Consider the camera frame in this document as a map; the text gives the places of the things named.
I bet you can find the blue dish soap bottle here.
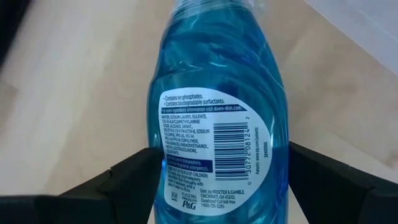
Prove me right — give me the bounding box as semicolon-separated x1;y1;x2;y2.
146;0;290;224

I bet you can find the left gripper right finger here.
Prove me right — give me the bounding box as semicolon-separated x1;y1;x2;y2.
288;141;398;224

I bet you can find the clear rectangular plastic bin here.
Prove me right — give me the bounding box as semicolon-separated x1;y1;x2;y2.
303;0;398;76

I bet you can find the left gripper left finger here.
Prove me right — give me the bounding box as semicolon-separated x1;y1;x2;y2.
0;147;164;224

